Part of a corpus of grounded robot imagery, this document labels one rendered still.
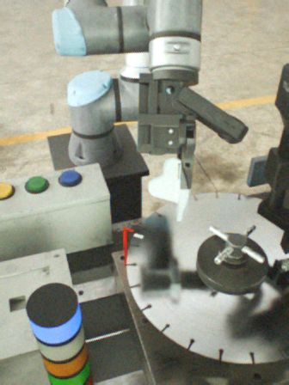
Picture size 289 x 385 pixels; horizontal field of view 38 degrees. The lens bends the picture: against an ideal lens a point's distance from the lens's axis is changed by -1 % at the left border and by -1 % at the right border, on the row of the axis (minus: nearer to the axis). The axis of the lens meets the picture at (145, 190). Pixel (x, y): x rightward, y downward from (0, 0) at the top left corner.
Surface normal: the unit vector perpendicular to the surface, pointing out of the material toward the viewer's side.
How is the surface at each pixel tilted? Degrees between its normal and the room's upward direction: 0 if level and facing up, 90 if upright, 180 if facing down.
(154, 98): 52
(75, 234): 90
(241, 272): 5
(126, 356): 0
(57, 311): 0
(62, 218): 90
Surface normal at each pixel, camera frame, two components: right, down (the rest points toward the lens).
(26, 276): 0.00, -0.75
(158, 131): 0.01, 0.07
